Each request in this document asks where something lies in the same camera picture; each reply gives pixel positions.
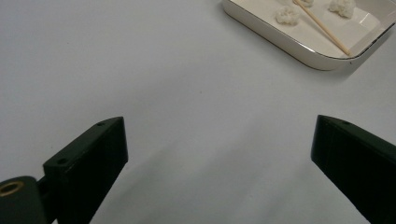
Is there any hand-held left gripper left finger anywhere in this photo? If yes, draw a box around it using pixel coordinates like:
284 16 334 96
42 116 129 224

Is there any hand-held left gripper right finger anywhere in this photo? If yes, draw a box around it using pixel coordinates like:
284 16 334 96
310 114 396 224

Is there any white rectangular tray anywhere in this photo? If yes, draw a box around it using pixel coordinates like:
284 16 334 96
221 0 396 72

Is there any thin wooden skewer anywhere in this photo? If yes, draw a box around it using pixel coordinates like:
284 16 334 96
291 0 352 57

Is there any white crumbly food lump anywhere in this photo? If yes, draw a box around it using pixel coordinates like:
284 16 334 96
275 5 302 26
328 0 357 19

